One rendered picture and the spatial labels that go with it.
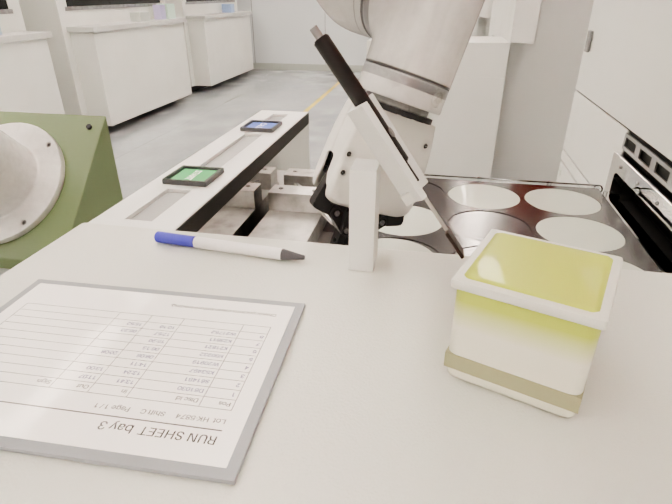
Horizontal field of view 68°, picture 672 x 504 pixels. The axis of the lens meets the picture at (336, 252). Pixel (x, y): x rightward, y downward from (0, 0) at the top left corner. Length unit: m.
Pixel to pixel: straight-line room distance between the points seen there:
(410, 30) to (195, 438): 0.35
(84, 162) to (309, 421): 0.62
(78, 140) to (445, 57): 0.56
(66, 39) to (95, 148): 4.28
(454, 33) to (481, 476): 0.35
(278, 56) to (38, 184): 8.22
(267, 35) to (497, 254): 8.73
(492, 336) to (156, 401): 0.18
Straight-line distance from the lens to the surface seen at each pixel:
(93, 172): 0.81
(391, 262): 0.42
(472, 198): 0.75
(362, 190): 0.37
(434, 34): 0.47
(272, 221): 0.71
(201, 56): 6.98
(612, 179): 0.90
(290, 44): 8.87
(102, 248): 0.48
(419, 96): 0.47
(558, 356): 0.28
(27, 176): 0.82
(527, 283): 0.27
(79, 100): 5.13
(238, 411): 0.28
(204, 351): 0.32
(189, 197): 0.59
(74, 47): 5.12
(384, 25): 0.48
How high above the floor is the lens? 1.16
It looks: 27 degrees down
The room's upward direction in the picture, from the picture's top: straight up
